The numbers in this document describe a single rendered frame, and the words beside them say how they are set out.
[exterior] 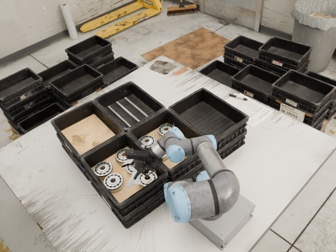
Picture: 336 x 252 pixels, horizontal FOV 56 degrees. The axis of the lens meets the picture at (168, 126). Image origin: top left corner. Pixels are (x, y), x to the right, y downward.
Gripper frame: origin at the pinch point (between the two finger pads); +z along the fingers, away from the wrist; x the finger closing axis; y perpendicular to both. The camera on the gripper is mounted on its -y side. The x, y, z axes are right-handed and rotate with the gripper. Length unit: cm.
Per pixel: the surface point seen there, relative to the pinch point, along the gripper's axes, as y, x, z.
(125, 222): 16.6, -8.2, 16.4
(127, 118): 12, 59, -5
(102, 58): 23, 202, 7
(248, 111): 70, 52, -66
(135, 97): 15, 78, -14
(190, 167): 31.0, 6.9, -22.1
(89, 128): -2, 58, 15
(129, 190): 12.8, 3.8, 6.8
